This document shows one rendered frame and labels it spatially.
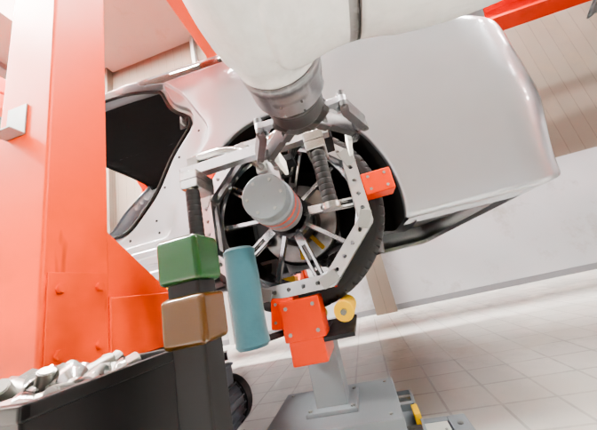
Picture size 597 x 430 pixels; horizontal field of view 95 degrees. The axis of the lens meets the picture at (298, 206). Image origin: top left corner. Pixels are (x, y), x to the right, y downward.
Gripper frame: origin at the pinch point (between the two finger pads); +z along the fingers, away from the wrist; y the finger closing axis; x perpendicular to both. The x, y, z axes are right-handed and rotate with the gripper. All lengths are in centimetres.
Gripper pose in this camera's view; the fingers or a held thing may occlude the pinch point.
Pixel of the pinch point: (315, 156)
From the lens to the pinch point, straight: 54.1
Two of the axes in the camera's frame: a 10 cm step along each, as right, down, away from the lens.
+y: 9.5, -2.6, -1.6
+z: 2.2, 2.4, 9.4
